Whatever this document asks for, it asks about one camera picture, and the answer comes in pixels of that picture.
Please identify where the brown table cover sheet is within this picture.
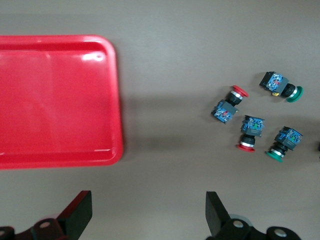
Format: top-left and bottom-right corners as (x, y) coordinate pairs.
(0, 0), (320, 240)

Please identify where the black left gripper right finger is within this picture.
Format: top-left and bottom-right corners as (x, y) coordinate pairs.
(205, 191), (253, 240)

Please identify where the green push button switch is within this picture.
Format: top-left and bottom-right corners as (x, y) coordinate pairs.
(265, 125), (304, 163)
(259, 71), (305, 103)

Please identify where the red push button switch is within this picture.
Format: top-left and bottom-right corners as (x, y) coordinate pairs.
(236, 114), (266, 153)
(211, 84), (250, 125)

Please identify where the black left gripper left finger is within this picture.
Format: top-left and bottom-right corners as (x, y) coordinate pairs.
(32, 190), (93, 240)

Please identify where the red plastic tray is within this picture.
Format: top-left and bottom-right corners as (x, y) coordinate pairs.
(0, 34), (124, 170)

